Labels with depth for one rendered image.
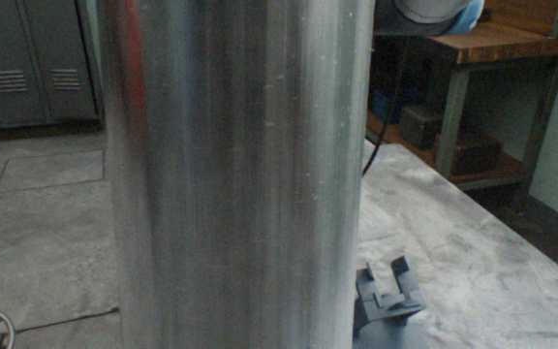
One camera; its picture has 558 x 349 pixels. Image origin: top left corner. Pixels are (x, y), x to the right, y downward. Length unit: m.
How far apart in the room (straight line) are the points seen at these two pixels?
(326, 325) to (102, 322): 1.82
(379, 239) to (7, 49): 2.88
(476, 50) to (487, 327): 1.47
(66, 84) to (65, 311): 1.74
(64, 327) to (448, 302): 1.49
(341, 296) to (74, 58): 3.21
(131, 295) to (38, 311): 1.94
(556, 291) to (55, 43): 2.99
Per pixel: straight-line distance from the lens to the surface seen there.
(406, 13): 0.49
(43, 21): 3.35
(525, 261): 0.92
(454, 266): 0.86
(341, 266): 0.16
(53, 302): 2.11
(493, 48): 2.14
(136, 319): 0.16
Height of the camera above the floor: 1.30
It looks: 28 degrees down
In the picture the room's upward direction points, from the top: straight up
